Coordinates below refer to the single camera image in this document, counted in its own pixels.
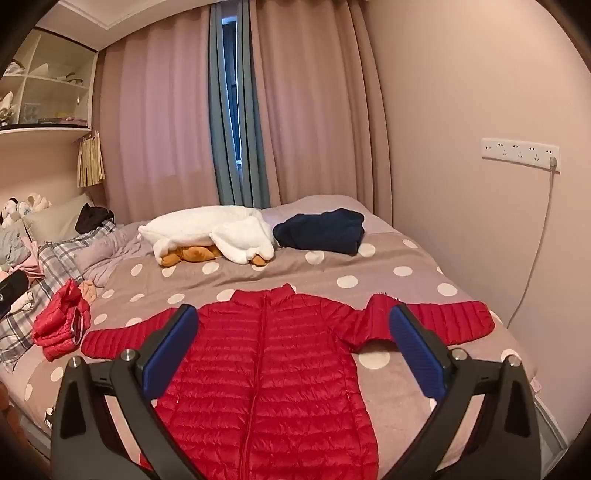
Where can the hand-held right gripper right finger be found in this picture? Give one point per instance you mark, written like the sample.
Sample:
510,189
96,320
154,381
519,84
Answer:
415,350

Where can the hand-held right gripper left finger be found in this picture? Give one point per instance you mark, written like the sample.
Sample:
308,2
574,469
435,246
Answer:
168,350

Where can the large red puffer jacket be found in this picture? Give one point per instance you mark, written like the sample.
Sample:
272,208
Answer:
277,369

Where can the pink garment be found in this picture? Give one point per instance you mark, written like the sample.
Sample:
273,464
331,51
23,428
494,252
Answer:
32,265

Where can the blue-grey garment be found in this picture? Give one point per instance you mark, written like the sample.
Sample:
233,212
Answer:
14,249

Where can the plaid quilt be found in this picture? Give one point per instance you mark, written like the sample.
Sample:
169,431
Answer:
51,258

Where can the folded red puffer jacket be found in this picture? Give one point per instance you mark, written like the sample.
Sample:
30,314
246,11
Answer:
57,323

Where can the black and white plush toy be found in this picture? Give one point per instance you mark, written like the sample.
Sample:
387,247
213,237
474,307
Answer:
9,211

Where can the beige pillow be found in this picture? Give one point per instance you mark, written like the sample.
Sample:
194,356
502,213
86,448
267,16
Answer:
55,217

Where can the crumpled grey duvet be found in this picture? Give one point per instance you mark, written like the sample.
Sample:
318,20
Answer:
111,254

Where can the black garment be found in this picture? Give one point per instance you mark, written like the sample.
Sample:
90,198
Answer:
94,217

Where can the white fleece blanket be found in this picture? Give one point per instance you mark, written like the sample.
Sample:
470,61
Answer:
207,226

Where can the polka dot bed sheet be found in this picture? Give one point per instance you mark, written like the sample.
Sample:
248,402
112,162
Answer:
300,272

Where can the beige hanging pleated cloth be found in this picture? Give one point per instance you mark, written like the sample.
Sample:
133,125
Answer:
91,161

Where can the folded navy garment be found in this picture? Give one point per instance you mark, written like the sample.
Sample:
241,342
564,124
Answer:
318,230

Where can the white figurine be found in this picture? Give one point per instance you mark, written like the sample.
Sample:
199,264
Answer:
7,108

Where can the pink curtain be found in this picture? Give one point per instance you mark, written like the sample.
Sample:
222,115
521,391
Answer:
152,129
314,115

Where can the grey-blue curtain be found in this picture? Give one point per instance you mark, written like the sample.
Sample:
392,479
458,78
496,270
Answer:
217,138

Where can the white wall shelf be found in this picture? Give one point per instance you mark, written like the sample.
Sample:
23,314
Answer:
46,130

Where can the white wall socket strip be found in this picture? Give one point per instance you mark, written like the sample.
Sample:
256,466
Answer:
517,150

